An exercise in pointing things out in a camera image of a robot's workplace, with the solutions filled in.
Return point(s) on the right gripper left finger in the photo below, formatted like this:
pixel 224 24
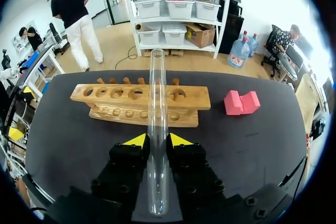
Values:
pixel 123 166

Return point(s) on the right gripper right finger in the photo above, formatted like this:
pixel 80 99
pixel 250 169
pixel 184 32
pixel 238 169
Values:
pixel 193 169

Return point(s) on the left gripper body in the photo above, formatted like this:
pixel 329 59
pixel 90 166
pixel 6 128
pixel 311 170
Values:
pixel 13 108

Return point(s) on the clear glass test tube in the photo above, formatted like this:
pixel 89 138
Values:
pixel 158 119

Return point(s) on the wooden test tube rack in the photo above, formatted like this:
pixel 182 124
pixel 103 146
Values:
pixel 131 107

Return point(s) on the person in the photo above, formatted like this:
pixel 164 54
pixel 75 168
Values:
pixel 283 37
pixel 72 11
pixel 34 37

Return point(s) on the pink notched foam block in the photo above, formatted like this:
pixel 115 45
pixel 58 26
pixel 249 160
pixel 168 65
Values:
pixel 236 104

